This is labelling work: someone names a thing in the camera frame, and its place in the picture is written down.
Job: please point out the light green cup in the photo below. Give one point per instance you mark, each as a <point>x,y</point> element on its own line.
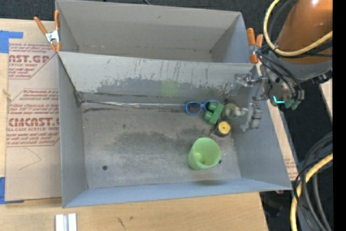
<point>204,154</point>

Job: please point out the blue sunglasses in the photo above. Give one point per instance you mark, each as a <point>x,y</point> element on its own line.
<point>195,107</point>

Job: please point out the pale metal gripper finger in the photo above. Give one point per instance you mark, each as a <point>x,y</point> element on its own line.
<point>243,80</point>
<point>255,115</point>

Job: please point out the brown cardboard board, red print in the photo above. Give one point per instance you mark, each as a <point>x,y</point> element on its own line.
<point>32,116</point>

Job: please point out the green toy block with pegs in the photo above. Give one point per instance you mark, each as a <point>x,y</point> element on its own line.
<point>215,113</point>

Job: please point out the olive green round object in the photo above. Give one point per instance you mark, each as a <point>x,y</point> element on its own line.
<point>232,111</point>

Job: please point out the yellow and black cylinder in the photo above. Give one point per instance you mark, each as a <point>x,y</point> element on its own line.
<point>223,128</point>

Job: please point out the grey metal bin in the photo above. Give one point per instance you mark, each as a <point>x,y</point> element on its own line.
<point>151,143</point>

